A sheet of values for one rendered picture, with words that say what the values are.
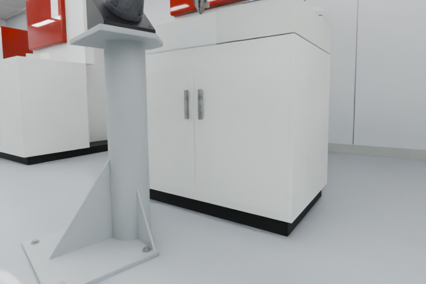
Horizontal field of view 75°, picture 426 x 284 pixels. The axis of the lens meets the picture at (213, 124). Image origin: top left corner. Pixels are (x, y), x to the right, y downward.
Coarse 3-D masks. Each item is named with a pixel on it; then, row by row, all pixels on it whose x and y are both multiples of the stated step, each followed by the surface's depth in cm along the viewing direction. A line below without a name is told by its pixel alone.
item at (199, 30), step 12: (168, 24) 138; (180, 24) 133; (192, 24) 129; (204, 24) 126; (216, 24) 122; (168, 36) 138; (180, 36) 134; (192, 36) 130; (204, 36) 126; (216, 36) 123; (156, 48) 144; (168, 48) 139; (180, 48) 135
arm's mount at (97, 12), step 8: (88, 0) 106; (96, 0) 104; (88, 8) 106; (96, 8) 101; (104, 8) 103; (88, 16) 107; (96, 16) 102; (104, 16) 99; (112, 16) 102; (144, 16) 116; (88, 24) 107; (96, 24) 102; (112, 24) 100; (120, 24) 102; (128, 24) 105; (136, 24) 108; (144, 24) 111; (152, 32) 112
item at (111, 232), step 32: (96, 32) 93; (128, 32) 96; (128, 64) 105; (128, 96) 106; (128, 128) 107; (128, 160) 108; (96, 192) 108; (128, 192) 109; (96, 224) 108; (128, 224) 110; (32, 256) 100; (64, 256) 99; (96, 256) 99; (128, 256) 99
